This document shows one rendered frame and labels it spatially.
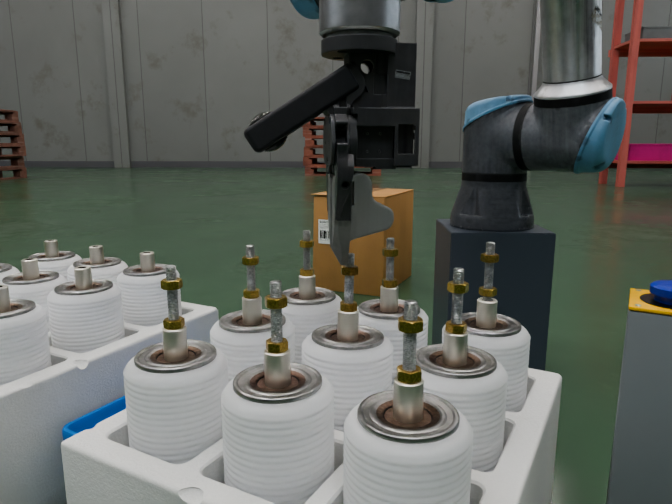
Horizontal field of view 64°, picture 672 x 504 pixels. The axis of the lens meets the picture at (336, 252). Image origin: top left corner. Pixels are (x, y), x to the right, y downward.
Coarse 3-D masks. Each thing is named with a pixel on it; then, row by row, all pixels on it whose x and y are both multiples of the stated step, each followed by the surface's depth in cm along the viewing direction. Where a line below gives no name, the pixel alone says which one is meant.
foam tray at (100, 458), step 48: (528, 384) 64; (96, 432) 52; (336, 432) 52; (528, 432) 52; (96, 480) 48; (144, 480) 45; (192, 480) 44; (336, 480) 44; (480, 480) 44; (528, 480) 46
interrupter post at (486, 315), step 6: (480, 300) 60; (492, 300) 60; (480, 306) 60; (486, 306) 59; (492, 306) 59; (480, 312) 60; (486, 312) 59; (492, 312) 59; (480, 318) 60; (486, 318) 59; (492, 318) 59; (480, 324) 60; (486, 324) 59; (492, 324) 60
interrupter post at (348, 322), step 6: (342, 312) 55; (348, 312) 55; (354, 312) 55; (342, 318) 55; (348, 318) 55; (354, 318) 55; (342, 324) 55; (348, 324) 55; (354, 324) 55; (342, 330) 55; (348, 330) 55; (354, 330) 55; (342, 336) 55; (348, 336) 55; (354, 336) 56
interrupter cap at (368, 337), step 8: (320, 328) 58; (328, 328) 59; (336, 328) 59; (360, 328) 59; (368, 328) 59; (312, 336) 56; (320, 336) 56; (328, 336) 56; (336, 336) 57; (360, 336) 57; (368, 336) 56; (376, 336) 56; (320, 344) 54; (328, 344) 53; (336, 344) 53; (344, 344) 54; (352, 344) 54; (360, 344) 54; (368, 344) 53; (376, 344) 54
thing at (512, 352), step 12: (468, 336) 58; (480, 336) 57; (516, 336) 57; (528, 336) 59; (480, 348) 56; (492, 348) 56; (504, 348) 56; (516, 348) 57; (528, 348) 59; (504, 360) 56; (516, 360) 57; (528, 360) 59; (516, 372) 57; (516, 384) 58; (516, 396) 58; (516, 408) 58
